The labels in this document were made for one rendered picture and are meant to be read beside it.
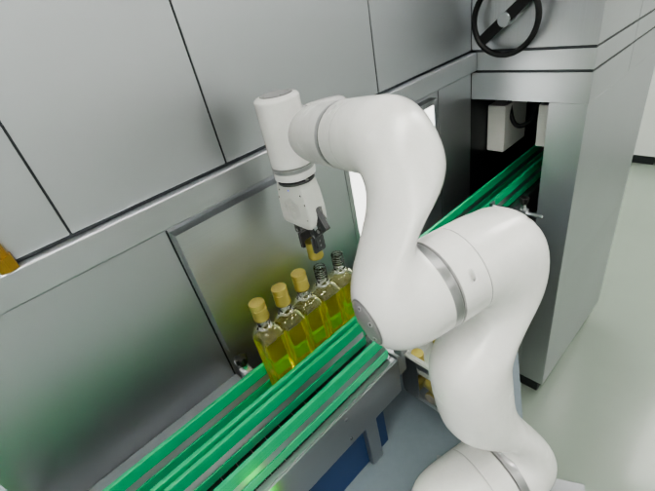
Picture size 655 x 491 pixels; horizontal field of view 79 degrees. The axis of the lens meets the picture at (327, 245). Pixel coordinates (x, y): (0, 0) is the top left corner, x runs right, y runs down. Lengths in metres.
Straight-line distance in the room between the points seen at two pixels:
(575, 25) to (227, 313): 1.21
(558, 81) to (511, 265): 1.08
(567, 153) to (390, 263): 1.20
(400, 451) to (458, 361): 0.77
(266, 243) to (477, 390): 0.61
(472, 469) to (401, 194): 0.44
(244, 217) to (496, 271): 0.61
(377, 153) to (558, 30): 1.09
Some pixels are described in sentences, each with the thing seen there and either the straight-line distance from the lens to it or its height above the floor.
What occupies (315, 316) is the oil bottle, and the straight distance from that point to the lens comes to 0.94.
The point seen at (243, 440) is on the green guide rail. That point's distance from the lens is 0.94.
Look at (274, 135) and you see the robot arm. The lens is 0.74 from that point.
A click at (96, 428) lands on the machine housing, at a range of 1.03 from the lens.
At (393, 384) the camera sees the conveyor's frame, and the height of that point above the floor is 0.98.
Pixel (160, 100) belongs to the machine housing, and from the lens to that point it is 0.83.
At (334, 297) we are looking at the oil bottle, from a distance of 0.96.
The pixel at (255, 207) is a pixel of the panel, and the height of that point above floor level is 1.46.
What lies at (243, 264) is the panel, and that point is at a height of 1.35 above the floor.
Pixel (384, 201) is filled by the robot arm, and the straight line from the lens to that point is 0.40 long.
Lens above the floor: 1.84
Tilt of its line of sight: 33 degrees down
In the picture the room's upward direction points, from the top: 13 degrees counter-clockwise
